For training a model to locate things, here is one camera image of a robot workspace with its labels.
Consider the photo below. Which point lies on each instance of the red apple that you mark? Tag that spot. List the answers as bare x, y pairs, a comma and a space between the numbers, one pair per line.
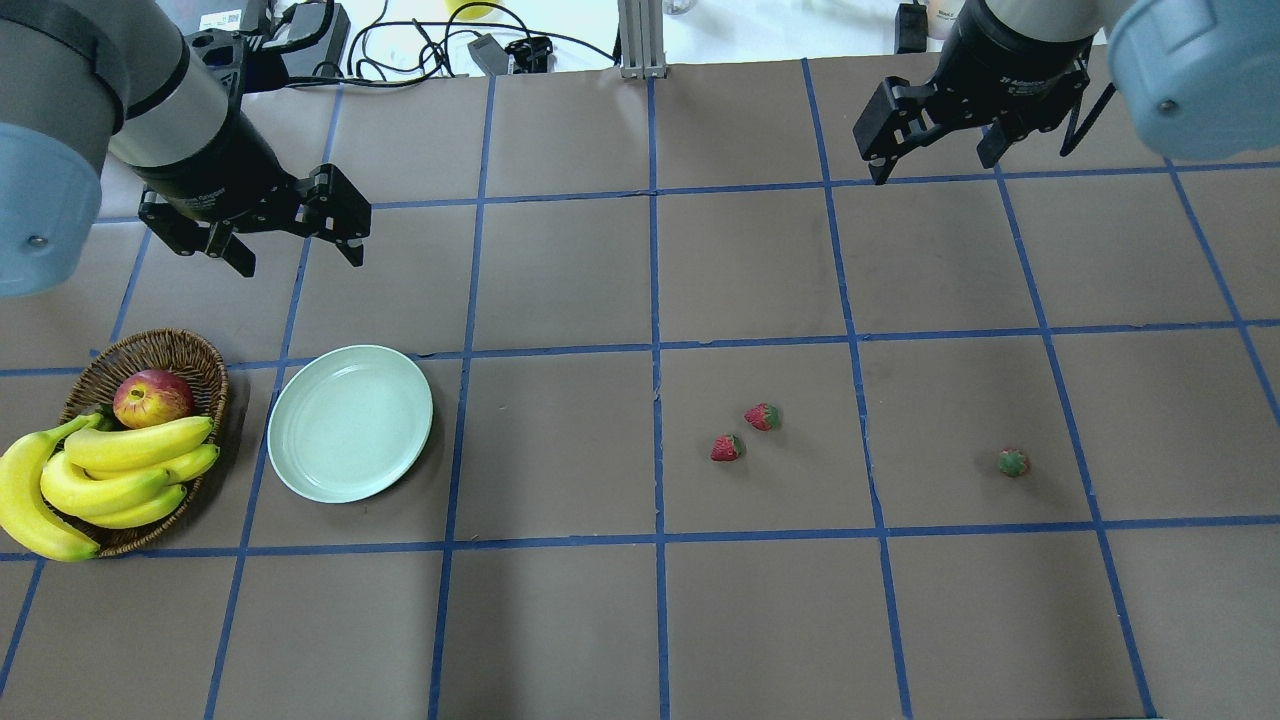
152, 397

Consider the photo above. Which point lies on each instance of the red strawberry green top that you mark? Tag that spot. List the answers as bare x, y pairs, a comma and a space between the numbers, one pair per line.
763, 417

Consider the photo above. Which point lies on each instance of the yellow banana bunch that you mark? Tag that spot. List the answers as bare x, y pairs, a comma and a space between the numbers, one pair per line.
78, 492

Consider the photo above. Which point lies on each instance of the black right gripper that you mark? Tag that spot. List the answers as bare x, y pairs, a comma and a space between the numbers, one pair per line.
1012, 66

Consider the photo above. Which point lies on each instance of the black power adapter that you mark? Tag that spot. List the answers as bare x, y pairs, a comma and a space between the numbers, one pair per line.
321, 59

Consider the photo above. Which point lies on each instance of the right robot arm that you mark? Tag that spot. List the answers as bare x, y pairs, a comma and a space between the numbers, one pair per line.
1200, 79

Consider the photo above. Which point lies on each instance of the woven wicker basket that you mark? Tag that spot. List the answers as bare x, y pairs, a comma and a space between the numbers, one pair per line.
197, 362

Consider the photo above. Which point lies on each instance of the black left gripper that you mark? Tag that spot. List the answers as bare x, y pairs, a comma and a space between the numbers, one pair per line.
218, 162

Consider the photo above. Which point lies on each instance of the aluminium frame post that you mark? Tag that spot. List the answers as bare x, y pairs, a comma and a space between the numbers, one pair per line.
640, 32

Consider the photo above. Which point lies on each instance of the light green plate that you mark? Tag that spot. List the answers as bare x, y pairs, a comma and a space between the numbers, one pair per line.
350, 423

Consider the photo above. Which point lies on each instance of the strawberry with green leaves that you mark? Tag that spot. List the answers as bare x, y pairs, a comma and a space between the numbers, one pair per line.
1013, 462

